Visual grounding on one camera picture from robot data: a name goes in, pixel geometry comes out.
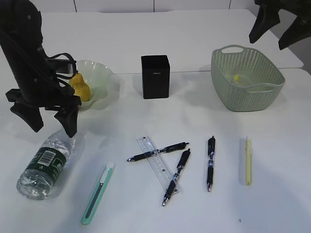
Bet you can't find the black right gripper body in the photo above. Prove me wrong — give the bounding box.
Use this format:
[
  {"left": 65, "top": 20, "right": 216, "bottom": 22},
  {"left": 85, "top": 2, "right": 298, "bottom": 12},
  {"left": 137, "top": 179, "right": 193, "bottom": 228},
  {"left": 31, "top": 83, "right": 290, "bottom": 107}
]
[{"left": 255, "top": 0, "right": 311, "bottom": 21}]

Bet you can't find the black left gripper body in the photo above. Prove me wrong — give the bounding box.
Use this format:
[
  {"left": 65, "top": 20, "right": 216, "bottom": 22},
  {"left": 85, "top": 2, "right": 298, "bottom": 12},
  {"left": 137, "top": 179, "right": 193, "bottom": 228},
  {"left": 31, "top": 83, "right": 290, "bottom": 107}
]
[{"left": 5, "top": 50, "right": 81, "bottom": 111}]

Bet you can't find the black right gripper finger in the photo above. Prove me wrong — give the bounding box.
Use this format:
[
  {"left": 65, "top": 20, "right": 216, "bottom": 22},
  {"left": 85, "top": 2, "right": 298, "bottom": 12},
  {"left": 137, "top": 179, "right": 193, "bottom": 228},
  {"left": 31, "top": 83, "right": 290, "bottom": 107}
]
[
  {"left": 249, "top": 4, "right": 280, "bottom": 44},
  {"left": 278, "top": 13, "right": 311, "bottom": 50}
]

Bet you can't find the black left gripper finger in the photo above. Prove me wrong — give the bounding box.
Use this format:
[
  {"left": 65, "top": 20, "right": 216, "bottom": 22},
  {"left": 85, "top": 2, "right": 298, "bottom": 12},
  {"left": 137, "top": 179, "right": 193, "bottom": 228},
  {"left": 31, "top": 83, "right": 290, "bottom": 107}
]
[
  {"left": 54, "top": 108, "right": 78, "bottom": 138},
  {"left": 10, "top": 103, "right": 44, "bottom": 133}
]

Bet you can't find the yellow pear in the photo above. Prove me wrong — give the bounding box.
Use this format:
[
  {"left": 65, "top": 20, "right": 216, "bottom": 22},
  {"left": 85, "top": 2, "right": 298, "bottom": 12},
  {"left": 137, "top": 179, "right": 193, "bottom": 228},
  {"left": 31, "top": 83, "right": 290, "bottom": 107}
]
[{"left": 69, "top": 73, "right": 91, "bottom": 102}]

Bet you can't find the clear water bottle green label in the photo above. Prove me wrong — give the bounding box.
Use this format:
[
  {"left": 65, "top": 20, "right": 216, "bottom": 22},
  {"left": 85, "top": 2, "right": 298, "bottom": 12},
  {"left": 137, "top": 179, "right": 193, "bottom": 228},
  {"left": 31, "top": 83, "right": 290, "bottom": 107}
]
[{"left": 16, "top": 130, "right": 76, "bottom": 200}]

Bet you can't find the yellow white waste paper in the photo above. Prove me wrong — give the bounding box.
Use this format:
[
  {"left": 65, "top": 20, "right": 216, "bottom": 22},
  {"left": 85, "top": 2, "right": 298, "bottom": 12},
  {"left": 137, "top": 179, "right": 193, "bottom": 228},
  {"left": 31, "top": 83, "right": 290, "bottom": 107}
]
[{"left": 227, "top": 74, "right": 274, "bottom": 92}]

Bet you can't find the yellow green pen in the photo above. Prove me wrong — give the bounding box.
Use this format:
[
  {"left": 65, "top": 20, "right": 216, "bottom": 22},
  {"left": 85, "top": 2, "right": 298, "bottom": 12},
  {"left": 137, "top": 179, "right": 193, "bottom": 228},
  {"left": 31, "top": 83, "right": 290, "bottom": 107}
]
[{"left": 245, "top": 137, "right": 252, "bottom": 186}]

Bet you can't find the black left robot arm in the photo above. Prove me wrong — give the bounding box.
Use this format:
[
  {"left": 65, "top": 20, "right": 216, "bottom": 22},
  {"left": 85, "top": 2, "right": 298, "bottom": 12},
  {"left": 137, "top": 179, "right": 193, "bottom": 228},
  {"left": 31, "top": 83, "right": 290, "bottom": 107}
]
[{"left": 0, "top": 0, "right": 82, "bottom": 137}]

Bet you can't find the green glass scalloped plate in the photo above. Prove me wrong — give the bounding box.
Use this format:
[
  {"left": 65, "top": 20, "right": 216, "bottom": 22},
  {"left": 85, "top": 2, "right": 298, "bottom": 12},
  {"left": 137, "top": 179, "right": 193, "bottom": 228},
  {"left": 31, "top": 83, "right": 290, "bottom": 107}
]
[{"left": 76, "top": 60, "right": 113, "bottom": 110}]

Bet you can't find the green woven plastic basket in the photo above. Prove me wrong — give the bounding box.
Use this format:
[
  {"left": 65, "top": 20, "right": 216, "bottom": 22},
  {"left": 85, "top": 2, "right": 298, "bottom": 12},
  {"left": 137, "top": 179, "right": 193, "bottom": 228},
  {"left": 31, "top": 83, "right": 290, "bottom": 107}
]
[{"left": 211, "top": 45, "right": 285, "bottom": 112}]

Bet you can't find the mint green utility knife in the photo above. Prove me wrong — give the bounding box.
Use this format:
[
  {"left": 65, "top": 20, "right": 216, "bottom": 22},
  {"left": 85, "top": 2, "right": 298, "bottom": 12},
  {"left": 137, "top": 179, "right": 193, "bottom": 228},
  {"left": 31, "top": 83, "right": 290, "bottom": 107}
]
[{"left": 81, "top": 162, "right": 115, "bottom": 226}]

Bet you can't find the black square pen holder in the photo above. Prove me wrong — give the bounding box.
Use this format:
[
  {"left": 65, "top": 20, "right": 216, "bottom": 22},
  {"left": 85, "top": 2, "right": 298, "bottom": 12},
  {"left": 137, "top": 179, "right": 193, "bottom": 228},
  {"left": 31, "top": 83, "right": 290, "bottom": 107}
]
[{"left": 141, "top": 55, "right": 170, "bottom": 99}]

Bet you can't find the black pen across ruler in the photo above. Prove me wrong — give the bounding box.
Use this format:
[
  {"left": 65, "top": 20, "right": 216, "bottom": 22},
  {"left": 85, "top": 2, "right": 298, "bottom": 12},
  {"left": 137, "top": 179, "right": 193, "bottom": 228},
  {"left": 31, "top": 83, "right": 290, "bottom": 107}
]
[{"left": 126, "top": 142, "right": 189, "bottom": 162}]

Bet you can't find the clear plastic ruler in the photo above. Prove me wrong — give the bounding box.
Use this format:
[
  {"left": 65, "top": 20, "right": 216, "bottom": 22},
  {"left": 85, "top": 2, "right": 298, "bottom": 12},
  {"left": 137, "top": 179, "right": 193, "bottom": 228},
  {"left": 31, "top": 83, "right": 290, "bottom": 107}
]
[{"left": 137, "top": 136, "right": 173, "bottom": 192}]

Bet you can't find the black pen under ruler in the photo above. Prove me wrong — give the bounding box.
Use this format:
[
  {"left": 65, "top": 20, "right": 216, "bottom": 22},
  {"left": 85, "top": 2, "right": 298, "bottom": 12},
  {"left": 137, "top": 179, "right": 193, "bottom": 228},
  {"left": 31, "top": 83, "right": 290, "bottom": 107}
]
[{"left": 162, "top": 149, "right": 190, "bottom": 206}]

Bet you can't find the black pen standing apart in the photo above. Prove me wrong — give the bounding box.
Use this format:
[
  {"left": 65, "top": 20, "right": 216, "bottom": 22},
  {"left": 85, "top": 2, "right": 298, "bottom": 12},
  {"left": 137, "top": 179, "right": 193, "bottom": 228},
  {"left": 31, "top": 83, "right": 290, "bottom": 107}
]
[{"left": 207, "top": 136, "right": 216, "bottom": 192}]

